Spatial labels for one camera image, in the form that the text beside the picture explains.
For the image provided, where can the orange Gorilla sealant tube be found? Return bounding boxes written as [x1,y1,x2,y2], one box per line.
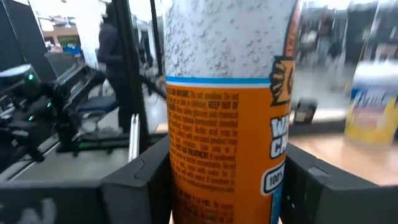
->
[164,0,302,224]

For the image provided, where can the small black box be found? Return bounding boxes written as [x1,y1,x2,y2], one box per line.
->
[293,98,318,126]

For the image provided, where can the yellow Lysol wipes canister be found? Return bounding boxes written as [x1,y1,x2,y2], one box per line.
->
[344,60,398,146]

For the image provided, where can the black frame post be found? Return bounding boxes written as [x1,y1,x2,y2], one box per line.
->
[112,0,150,154]

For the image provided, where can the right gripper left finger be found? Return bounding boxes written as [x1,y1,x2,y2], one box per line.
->
[0,136,172,224]

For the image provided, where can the thin black pole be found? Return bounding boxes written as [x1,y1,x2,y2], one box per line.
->
[149,0,165,78]

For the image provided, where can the silver aluminium extrusion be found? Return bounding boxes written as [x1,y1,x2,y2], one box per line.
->
[128,113,141,163]

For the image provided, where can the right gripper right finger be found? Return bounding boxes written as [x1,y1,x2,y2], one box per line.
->
[280,142,398,224]

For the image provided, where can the blue office chair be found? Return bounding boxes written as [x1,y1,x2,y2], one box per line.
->
[76,94,121,125]

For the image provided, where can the black partition panel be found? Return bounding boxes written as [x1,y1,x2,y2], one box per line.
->
[0,0,57,83]

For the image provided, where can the person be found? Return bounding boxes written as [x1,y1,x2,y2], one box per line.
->
[97,2,135,134]

